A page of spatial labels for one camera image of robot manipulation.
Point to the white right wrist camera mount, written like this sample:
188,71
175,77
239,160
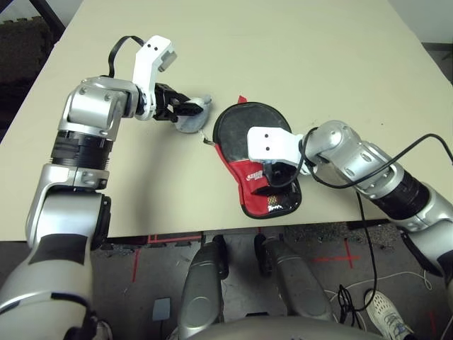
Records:
269,145

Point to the grey robot torso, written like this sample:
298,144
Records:
283,333

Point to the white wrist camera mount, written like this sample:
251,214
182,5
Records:
148,67
269,145

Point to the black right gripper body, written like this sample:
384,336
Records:
281,174

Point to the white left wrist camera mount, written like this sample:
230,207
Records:
148,67

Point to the black framed side table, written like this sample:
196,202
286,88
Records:
49,14

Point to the grey floor pedal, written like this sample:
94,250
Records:
161,308

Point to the red floor tape rectangle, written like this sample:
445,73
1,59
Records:
175,238

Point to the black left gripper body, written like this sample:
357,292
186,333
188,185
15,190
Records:
163,102

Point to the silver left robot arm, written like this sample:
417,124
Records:
88,106

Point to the grey robot right leg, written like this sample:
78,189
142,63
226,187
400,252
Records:
301,287

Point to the white mesh sneaker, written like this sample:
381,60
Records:
385,311

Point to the grey robot leg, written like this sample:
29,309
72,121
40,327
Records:
201,290
301,287

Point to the black red paddle case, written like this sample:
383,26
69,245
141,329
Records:
240,120

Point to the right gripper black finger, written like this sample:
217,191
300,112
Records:
269,191

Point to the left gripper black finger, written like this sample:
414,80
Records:
187,110
180,99

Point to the grey robot left leg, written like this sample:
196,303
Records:
201,290

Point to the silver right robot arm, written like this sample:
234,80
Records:
347,148

